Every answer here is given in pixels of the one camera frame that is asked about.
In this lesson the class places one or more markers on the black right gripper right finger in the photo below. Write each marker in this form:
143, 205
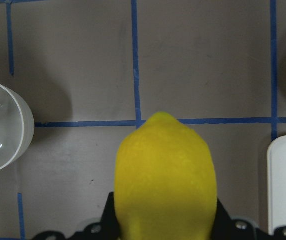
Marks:
225, 228

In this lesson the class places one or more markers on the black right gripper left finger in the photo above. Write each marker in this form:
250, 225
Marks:
107, 228

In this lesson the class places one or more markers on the yellow lemon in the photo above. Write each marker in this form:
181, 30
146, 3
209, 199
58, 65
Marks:
165, 184

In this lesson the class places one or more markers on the white ceramic bowl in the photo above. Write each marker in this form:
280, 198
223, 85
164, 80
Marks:
16, 126

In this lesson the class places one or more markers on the white rectangular tray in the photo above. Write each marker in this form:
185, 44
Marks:
276, 182

